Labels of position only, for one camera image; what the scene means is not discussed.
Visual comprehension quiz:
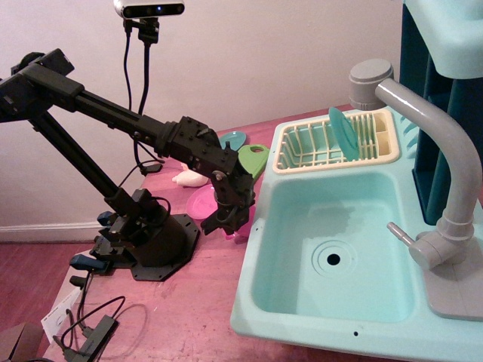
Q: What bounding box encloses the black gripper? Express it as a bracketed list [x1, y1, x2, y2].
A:
[201, 160, 255, 235]

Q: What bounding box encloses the pink plastic cup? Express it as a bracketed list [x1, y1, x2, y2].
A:
[222, 206, 256, 240]

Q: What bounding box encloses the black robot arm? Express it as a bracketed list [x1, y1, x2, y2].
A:
[1, 50, 255, 281]

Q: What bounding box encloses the teal toy sink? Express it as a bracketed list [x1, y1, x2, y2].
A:
[230, 108, 482, 361]

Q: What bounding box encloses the pink plastic plate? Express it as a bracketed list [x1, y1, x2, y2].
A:
[186, 185, 217, 220]

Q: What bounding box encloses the white toy chicken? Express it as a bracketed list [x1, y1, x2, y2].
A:
[172, 164, 209, 188]

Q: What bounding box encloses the green cutting board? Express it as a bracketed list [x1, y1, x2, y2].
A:
[238, 144, 269, 181]

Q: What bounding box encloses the teal plate on table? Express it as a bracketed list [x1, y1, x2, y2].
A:
[219, 130, 247, 151]

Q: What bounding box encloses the cream dish rack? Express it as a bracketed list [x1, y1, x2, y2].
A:
[271, 109, 400, 174]

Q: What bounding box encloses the teal plate in rack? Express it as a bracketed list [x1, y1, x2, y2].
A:
[328, 107, 359, 161]

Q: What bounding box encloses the blue table clamp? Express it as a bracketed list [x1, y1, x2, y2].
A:
[69, 254, 108, 272]

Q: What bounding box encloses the black usb hub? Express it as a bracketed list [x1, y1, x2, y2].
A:
[63, 315, 118, 362]

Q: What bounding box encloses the white paper sheet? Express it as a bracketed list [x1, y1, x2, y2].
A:
[40, 269, 88, 344]

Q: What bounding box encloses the grey toy faucet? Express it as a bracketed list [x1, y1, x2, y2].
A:
[349, 59, 482, 321]

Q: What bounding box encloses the cardboard box corner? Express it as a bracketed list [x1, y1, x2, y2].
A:
[1, 323, 43, 361]

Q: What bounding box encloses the dark teal kitchen cabinet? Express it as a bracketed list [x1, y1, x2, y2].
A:
[399, 1, 482, 225]

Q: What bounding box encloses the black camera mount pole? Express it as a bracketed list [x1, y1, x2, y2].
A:
[138, 17, 159, 115]

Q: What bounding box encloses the black camera cable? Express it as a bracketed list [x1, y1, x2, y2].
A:
[122, 17, 134, 111]

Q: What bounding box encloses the silver depth camera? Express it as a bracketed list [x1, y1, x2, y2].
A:
[113, 0, 185, 20]

